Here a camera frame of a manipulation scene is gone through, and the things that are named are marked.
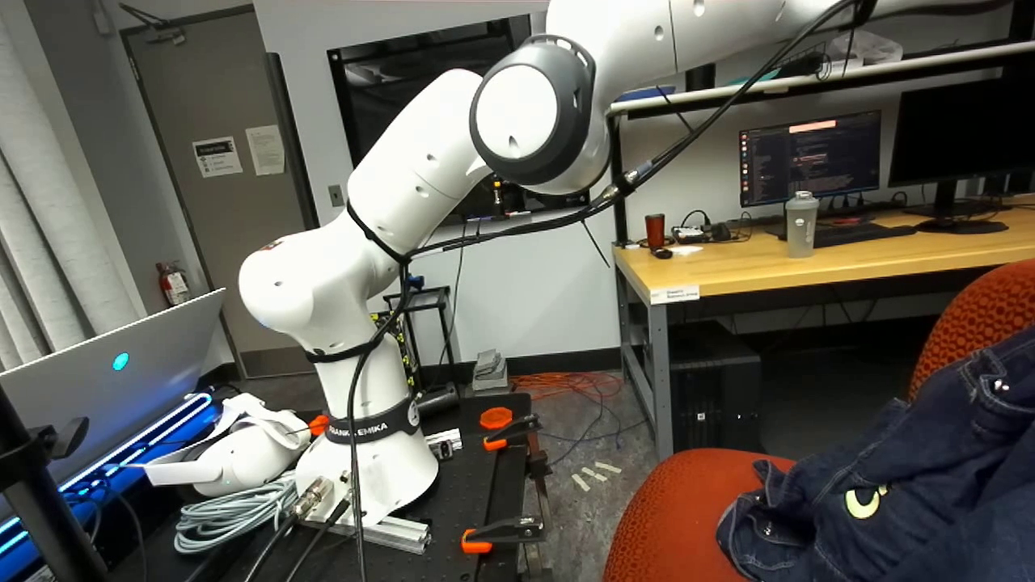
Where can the blue jean jacket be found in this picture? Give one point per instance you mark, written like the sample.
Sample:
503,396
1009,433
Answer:
916,486

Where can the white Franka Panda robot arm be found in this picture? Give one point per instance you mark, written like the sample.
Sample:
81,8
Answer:
421,173

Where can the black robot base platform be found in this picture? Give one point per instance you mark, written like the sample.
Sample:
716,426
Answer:
465,494

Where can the orange fabric office chair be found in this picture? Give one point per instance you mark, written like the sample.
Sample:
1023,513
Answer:
680,518

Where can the grey metal block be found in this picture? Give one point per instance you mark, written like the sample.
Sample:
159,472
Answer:
489,373

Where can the orange black clamp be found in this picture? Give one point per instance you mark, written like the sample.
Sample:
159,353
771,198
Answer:
479,542
498,420

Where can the red cup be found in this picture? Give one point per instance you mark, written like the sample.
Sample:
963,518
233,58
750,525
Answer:
656,229

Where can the white tape strip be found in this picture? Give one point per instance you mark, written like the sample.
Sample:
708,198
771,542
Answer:
592,475
581,483
609,465

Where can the aluminium extrusion bar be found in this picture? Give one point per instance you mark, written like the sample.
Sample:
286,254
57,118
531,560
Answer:
376,527

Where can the small black box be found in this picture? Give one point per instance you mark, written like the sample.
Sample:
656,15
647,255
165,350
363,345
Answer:
699,80

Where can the plain white paper sign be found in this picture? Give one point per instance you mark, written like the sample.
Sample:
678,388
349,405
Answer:
268,150

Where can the clear plastic bottle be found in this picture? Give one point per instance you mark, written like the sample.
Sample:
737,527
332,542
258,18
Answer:
805,224

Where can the grey door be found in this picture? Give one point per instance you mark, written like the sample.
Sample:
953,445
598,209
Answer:
216,270

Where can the white plastic cover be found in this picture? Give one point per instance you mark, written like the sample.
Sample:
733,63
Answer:
246,446

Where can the monitor showing code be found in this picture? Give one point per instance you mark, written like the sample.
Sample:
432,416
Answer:
809,161

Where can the white paper sign with text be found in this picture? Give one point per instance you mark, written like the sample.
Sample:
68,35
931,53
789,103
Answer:
218,156

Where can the wooden desk with metal legs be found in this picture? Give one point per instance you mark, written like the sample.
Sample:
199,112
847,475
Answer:
863,258

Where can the red fire extinguisher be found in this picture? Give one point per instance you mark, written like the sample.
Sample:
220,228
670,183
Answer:
169,286

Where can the black keyboard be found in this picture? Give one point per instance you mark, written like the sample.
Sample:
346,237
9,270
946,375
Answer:
863,229

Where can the clear plastic container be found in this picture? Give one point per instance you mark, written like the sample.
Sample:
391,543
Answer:
863,53

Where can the silver laptop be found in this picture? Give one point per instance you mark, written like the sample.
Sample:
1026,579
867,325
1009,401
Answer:
107,399

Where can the large black monitor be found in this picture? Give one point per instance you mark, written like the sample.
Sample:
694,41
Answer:
959,131

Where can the black metal frame stand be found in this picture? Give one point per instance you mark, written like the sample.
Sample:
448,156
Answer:
437,325

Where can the black wall screen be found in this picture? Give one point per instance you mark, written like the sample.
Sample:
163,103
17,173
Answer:
376,75

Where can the white wall shelf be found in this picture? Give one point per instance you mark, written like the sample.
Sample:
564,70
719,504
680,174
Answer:
916,64

